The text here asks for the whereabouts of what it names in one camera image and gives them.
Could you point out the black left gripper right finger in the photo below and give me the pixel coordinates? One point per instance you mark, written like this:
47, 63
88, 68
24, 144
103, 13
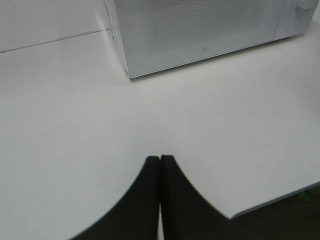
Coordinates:
186, 215

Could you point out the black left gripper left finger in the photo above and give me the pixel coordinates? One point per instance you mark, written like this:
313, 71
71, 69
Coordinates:
136, 215

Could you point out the round white door button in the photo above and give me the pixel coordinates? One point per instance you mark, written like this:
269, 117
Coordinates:
294, 25

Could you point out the white microwave knob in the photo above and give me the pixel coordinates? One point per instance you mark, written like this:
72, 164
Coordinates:
305, 4

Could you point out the white microwave oven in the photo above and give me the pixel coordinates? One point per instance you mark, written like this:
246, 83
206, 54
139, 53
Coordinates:
207, 35

